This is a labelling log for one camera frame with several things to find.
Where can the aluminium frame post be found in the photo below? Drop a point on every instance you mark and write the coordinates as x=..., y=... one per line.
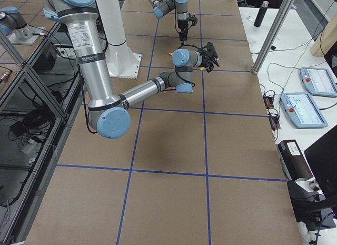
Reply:
x=275, y=27

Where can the black brown box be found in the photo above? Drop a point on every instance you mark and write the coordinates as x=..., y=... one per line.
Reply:
x=293, y=162

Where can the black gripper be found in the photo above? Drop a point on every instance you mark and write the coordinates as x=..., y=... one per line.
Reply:
x=182, y=26
x=205, y=61

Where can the white camera pillar base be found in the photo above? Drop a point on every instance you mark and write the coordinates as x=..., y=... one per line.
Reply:
x=121, y=61

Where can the teach pendant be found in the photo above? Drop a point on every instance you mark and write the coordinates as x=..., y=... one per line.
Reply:
x=303, y=111
x=318, y=81

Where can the black monitor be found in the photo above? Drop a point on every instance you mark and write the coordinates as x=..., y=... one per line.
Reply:
x=321, y=157

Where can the small circuit boards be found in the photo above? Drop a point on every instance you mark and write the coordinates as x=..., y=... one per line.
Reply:
x=273, y=114

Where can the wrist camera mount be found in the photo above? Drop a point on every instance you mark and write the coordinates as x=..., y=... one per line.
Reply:
x=210, y=50
x=192, y=19

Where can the near teach pendant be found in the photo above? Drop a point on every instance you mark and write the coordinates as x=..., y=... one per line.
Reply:
x=303, y=111

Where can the black water bottle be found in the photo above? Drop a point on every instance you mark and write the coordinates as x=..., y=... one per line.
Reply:
x=261, y=13

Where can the far teach pendant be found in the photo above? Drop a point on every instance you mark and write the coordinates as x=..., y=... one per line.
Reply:
x=318, y=81

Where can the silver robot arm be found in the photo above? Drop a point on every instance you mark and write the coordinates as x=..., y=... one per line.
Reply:
x=162, y=8
x=97, y=34

